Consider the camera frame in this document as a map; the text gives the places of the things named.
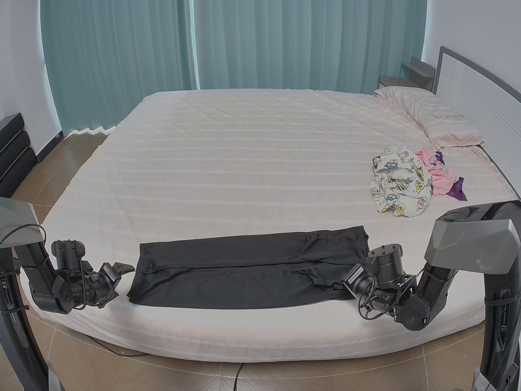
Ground black chest of drawers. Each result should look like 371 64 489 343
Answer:
0 112 40 199

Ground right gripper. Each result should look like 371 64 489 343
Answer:
342 263 392 301

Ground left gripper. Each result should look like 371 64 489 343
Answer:
70 261 136 306

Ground white printed pyjama top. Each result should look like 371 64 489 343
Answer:
369 144 433 218

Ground blue-green curtain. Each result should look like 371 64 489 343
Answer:
190 0 429 95
39 0 201 136

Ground pink garment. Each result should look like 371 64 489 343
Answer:
414 148 459 197

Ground black trousers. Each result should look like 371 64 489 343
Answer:
127 226 372 311

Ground bed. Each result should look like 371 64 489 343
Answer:
20 46 521 362

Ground pale pink pillow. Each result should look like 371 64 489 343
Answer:
373 86 485 150

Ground grey bedside table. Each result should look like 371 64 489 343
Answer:
378 56 436 95

